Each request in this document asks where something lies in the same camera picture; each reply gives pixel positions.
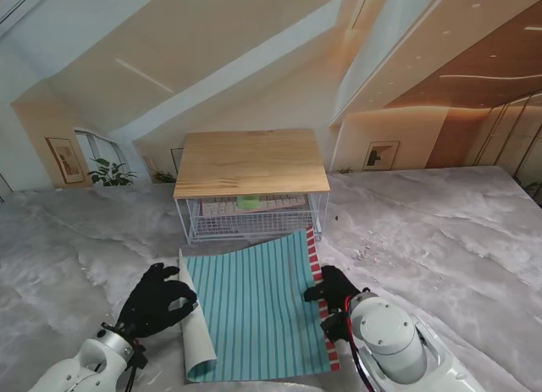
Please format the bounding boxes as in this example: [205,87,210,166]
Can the white wire drawer basket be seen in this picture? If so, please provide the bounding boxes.
[188,211,321,243]

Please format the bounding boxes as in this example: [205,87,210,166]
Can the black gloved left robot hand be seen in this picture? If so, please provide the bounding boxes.
[113,262,199,338]

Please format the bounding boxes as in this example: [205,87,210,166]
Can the teal striped mouse pad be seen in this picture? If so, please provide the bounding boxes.
[177,224,342,384]

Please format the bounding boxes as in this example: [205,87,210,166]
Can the pink keyboard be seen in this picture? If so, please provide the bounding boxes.
[201,195,309,218]

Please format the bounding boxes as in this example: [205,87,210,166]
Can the wood-topped white wire organizer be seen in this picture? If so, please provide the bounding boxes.
[172,128,331,246]

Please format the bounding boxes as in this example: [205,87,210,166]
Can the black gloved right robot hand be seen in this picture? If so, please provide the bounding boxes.
[302,264,365,315]

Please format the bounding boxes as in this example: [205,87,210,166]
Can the large green leafy plant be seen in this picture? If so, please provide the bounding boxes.
[87,157,139,188]

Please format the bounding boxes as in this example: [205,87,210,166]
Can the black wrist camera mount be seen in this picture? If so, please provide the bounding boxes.
[319,309,353,345]
[126,344,150,371]

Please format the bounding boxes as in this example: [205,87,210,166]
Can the red right wrist cable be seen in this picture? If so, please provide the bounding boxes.
[344,295,376,392]

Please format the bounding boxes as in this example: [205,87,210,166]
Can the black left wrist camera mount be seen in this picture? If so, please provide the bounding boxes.
[126,344,150,371]

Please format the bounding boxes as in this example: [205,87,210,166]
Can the small framed wall picture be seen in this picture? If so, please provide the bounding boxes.
[364,141,401,171]

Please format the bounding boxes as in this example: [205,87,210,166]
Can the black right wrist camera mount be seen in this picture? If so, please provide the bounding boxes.
[319,309,353,345]

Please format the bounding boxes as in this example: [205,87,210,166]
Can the tall framed wall picture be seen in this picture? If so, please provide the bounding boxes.
[45,136,86,185]

